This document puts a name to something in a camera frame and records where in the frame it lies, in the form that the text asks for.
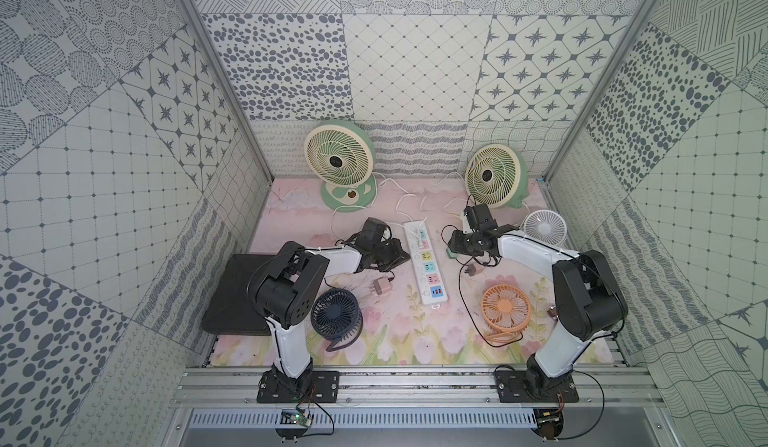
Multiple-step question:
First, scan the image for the green cream fan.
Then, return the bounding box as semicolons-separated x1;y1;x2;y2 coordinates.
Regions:
465;144;529;209
303;120;377;213

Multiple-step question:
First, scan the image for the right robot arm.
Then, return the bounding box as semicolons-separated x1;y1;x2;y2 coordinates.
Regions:
448;204;628;394

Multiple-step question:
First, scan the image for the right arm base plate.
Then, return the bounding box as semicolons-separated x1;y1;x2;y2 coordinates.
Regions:
493;366;579;404

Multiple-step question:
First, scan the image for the green cream fan left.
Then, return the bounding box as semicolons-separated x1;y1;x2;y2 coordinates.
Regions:
303;120;377;213

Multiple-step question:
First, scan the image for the navy blue desk fan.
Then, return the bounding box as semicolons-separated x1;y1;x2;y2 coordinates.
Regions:
310;288;364;352

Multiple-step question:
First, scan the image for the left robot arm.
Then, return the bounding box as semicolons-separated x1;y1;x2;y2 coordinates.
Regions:
246;218;411;380

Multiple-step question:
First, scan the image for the black flat box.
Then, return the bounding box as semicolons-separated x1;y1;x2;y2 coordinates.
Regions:
201;254;271;336

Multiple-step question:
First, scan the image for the white power strip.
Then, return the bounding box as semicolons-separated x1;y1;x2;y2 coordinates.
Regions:
403;221;448;309

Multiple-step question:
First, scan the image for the green cream fan right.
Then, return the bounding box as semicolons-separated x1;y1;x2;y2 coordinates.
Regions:
465;144;529;209

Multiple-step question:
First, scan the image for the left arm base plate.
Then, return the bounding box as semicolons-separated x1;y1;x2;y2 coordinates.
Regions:
257;367;340;404

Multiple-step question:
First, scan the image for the aluminium rail frame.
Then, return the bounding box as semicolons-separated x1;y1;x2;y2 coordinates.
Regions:
170;365;664;409

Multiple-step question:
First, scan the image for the small white desk fan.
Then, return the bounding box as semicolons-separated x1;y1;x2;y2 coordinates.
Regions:
522;209;568;247

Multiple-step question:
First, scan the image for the orange desk fan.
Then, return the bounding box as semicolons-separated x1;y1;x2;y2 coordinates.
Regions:
481;284;532;344

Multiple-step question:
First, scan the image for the pink usb charger plug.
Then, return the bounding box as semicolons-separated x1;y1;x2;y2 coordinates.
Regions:
372;277;392;296

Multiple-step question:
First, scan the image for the black usb cable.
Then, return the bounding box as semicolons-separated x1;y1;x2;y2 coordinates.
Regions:
440;224;526;349

